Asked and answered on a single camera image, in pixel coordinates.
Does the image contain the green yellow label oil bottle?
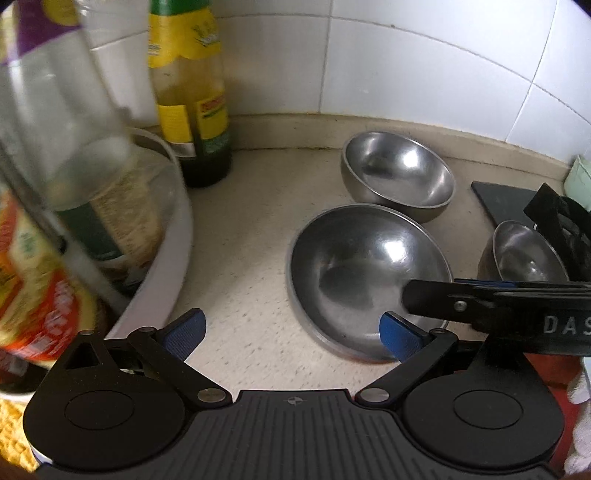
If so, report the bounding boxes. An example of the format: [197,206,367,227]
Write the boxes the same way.
[148,0,231,188]

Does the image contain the black gas stove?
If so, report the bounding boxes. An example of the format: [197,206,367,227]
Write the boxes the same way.
[472,181,590,282]

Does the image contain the red cloth mat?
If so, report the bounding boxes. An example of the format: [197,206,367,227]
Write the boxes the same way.
[527,354,581,473]

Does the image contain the steel bowl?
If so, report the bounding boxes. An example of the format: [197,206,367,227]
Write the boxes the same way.
[287,204,453,362]
[477,220,569,283]
[341,131,456,223]

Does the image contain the steel bowl by wall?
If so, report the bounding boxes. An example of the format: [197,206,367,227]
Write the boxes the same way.
[341,131,456,223]

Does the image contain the purple label clear bottle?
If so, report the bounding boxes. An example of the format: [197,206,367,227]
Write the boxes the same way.
[0,0,165,273]

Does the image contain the yellow chenille mat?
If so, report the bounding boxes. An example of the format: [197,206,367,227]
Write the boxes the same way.
[0,399,38,473]

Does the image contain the yellow cap vinegar bottle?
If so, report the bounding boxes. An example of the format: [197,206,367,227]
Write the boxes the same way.
[1,186,107,398]

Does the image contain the white rotating condiment rack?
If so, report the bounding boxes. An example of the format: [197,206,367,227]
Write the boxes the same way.
[0,126,195,407]

